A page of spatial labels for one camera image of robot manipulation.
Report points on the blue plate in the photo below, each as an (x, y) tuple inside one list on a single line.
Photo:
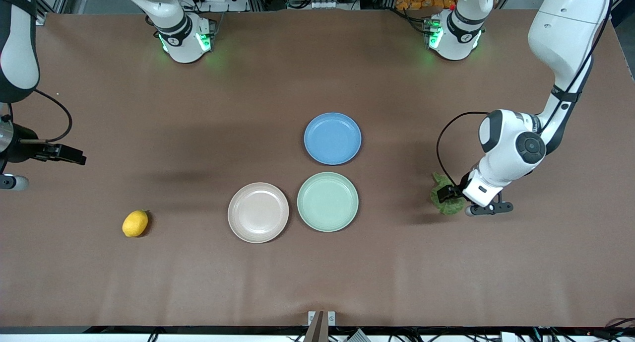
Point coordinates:
[(332, 138)]

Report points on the long white power strip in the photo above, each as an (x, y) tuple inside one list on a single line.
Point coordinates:
[(330, 4)]

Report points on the aluminium frame post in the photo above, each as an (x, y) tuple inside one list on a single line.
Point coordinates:
[(43, 17)]

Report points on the brown table cover sheet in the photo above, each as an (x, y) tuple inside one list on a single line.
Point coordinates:
[(149, 292)]

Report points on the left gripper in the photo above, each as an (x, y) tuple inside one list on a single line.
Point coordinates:
[(455, 191)]

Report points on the light green plate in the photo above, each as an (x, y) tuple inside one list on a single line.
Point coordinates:
[(327, 202)]

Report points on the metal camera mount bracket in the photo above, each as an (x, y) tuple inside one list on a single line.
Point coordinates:
[(320, 322)]

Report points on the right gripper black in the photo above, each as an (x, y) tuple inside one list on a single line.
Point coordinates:
[(24, 149)]

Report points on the green lettuce leaf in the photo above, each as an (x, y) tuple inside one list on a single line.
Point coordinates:
[(449, 209)]

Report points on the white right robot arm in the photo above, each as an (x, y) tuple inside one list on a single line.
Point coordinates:
[(20, 49)]

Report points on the yellow lemon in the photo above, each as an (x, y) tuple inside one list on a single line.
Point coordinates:
[(135, 224)]

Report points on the pale pink plate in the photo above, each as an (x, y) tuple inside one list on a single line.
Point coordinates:
[(258, 213)]

